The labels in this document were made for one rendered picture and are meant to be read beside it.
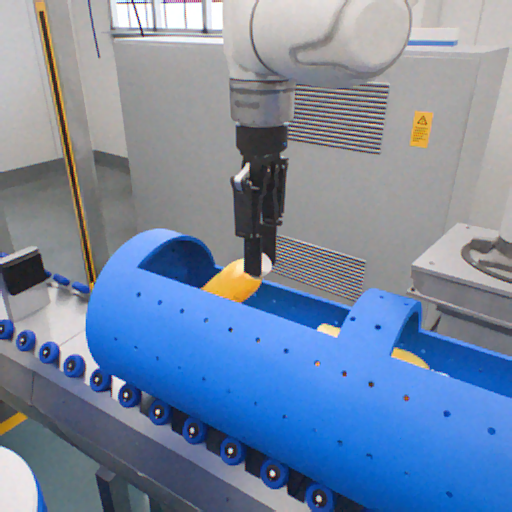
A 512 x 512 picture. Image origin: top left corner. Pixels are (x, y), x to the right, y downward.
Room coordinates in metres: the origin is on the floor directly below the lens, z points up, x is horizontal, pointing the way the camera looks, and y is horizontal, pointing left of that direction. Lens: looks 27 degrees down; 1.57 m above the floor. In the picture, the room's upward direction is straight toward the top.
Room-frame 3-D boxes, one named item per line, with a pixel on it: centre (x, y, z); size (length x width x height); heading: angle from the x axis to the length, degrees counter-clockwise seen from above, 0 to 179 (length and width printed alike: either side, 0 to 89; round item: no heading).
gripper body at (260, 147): (0.66, -0.01, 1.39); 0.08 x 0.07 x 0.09; 148
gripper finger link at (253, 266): (0.64, 0.00, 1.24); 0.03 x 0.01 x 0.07; 58
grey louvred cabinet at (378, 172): (2.71, -0.14, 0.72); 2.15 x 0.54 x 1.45; 53
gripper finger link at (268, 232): (0.68, -0.03, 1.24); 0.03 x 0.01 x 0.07; 58
